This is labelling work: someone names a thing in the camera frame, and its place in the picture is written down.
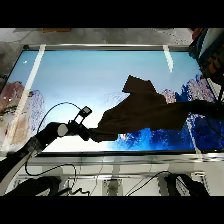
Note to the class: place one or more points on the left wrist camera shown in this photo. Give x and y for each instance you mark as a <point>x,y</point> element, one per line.
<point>85,111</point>

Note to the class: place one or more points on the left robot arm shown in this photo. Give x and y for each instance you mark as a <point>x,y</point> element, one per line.
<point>46,133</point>

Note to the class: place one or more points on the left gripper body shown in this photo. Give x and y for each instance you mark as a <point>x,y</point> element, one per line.
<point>83,131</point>

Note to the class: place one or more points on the silver frame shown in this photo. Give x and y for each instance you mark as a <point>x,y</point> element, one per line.
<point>133,159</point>

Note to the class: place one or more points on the brown garment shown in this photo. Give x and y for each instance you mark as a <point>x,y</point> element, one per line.
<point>143,111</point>

